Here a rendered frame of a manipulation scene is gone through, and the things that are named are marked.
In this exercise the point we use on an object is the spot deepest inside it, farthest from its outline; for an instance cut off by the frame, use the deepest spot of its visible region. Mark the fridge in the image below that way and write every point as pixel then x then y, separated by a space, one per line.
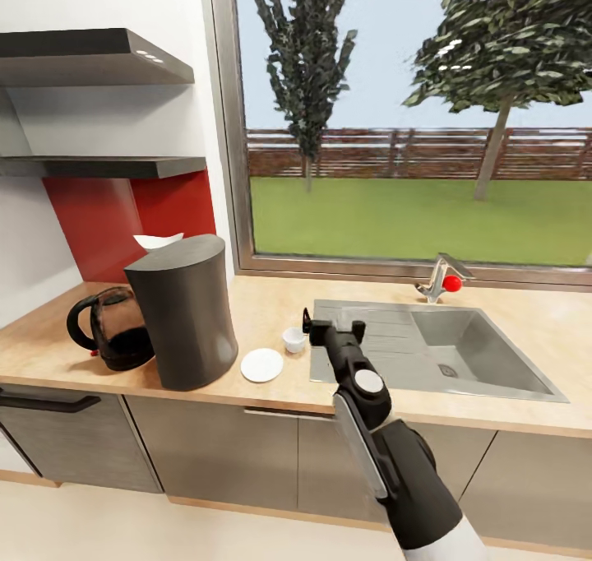
pixel 36 263

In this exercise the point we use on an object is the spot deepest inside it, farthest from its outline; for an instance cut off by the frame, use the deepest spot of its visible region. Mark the coffee cup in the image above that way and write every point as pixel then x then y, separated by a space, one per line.
pixel 294 339

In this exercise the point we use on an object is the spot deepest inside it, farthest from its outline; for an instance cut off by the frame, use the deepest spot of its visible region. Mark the cabinet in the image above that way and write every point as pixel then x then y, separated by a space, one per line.
pixel 528 487

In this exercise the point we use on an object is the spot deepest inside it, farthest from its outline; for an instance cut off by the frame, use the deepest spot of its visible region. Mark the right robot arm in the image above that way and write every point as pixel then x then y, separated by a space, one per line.
pixel 399 468

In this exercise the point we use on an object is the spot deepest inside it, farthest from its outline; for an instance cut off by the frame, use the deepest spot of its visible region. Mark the electric kettle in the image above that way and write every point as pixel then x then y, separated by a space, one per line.
pixel 120 335

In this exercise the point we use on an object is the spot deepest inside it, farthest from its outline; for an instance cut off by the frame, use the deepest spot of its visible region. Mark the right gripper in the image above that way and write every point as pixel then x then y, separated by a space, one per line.
pixel 324 333

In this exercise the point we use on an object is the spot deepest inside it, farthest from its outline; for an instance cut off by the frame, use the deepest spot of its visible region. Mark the saucer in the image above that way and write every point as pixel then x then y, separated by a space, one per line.
pixel 262 365

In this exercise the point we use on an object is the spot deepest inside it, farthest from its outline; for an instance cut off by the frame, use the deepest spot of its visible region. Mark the paper coffee filter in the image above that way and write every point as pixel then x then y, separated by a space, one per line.
pixel 151 243

